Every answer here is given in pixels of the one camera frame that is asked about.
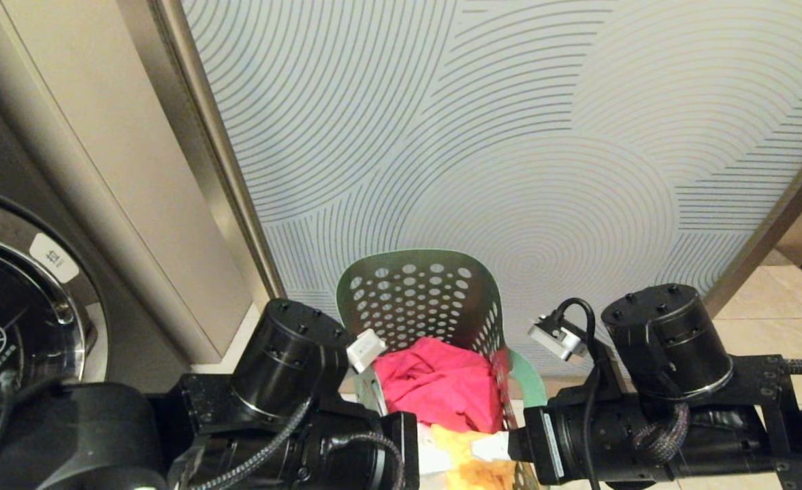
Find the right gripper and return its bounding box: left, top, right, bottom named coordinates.
left=472, top=398, right=674, bottom=486

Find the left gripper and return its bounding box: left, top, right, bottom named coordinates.
left=292, top=407, right=452, bottom=490

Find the green perforated laundry basket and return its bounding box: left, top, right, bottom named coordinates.
left=336, top=249, right=549, bottom=490

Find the round washing machine door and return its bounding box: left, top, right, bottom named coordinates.
left=0, top=184, right=110, bottom=392

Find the grey washing machine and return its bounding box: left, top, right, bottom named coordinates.
left=0, top=61, right=194, bottom=399

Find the yellow cloth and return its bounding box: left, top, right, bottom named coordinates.
left=434, top=425, right=519, bottom=490

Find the pink cloth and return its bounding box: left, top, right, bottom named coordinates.
left=372, top=336, right=505, bottom=436

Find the patterned frosted glass door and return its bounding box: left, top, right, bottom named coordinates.
left=180, top=0, right=802, bottom=378

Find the beige cabinet panel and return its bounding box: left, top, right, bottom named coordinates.
left=0, top=0, right=255, bottom=365

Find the black cable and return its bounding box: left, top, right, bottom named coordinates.
left=187, top=398, right=315, bottom=490
left=555, top=297, right=605, bottom=490
left=631, top=402, right=690, bottom=466

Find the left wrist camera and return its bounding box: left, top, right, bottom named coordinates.
left=345, top=328, right=388, bottom=374

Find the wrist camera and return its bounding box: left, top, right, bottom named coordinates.
left=527, top=310, right=609, bottom=382
left=345, top=328, right=388, bottom=374

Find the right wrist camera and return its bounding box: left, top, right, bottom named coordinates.
left=527, top=310, right=609, bottom=382

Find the metal door frame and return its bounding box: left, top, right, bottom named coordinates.
left=116, top=0, right=286, bottom=304

